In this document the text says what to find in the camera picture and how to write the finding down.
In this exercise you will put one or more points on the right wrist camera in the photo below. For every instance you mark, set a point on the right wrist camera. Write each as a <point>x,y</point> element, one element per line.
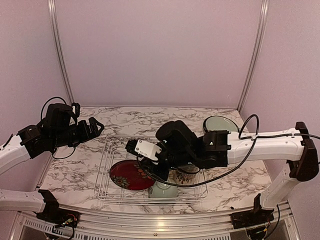
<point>143,148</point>

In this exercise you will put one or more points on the white wire dish rack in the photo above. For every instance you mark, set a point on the white wire dish rack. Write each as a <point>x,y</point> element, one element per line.
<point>105,189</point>

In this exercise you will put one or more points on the right aluminium frame post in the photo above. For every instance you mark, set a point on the right aluminium frame post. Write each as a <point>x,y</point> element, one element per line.
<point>257,46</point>

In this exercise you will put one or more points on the aluminium frame post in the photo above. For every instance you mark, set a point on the aluminium frame post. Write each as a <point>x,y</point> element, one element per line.
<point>257,46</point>
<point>59,49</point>

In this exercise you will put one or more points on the black rimmed large plate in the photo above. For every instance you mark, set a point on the black rimmed large plate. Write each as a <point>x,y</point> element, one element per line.
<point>206,125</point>

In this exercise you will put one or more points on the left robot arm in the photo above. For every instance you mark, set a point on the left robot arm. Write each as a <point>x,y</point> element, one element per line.
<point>58,127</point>

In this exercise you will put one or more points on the left aluminium frame post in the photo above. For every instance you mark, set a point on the left aluminium frame post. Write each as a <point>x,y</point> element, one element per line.
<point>59,49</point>

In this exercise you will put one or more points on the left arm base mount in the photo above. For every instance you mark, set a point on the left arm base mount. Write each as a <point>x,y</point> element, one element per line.
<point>54,214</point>

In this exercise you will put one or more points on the tall shell patterned mug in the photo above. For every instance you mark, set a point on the tall shell patterned mug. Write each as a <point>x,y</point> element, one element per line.
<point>185,176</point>

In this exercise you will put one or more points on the aluminium front table rail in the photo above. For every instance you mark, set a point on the aluminium front table rail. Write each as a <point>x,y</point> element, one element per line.
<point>104,225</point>

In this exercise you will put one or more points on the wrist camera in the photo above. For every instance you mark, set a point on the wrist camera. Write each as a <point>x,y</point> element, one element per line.
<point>76,109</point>
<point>143,148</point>

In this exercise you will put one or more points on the light blue floral plate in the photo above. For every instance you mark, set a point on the light blue floral plate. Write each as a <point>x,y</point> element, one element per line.
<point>220,123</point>

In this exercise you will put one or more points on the red floral small plate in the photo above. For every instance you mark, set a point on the red floral small plate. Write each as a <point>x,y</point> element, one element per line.
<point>128,175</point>

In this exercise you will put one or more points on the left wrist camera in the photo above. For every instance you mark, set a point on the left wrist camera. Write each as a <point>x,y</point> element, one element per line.
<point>76,109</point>

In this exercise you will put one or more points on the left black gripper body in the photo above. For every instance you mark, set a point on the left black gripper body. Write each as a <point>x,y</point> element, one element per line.
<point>76,138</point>

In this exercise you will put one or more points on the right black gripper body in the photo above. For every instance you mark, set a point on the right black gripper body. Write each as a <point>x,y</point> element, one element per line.
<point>175,159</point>

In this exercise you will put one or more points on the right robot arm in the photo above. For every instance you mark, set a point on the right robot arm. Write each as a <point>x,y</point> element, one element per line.
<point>177,146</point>

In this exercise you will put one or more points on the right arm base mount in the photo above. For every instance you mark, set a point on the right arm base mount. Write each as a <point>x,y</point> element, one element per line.
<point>255,216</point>

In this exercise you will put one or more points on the pale green ceramic bowl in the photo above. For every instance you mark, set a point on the pale green ceramic bowl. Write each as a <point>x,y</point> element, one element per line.
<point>161,190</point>

